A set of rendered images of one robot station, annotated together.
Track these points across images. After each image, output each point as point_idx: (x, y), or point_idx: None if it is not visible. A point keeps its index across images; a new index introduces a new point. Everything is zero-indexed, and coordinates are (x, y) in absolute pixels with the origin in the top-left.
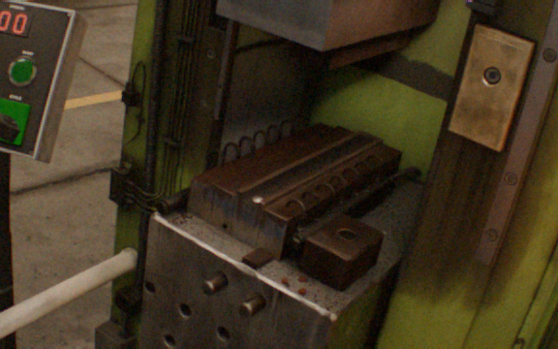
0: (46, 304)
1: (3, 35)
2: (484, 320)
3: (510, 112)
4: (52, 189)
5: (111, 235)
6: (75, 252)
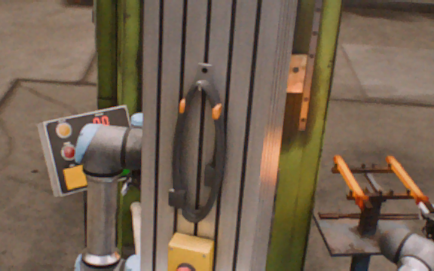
0: None
1: None
2: (307, 149)
3: (304, 79)
4: None
5: None
6: None
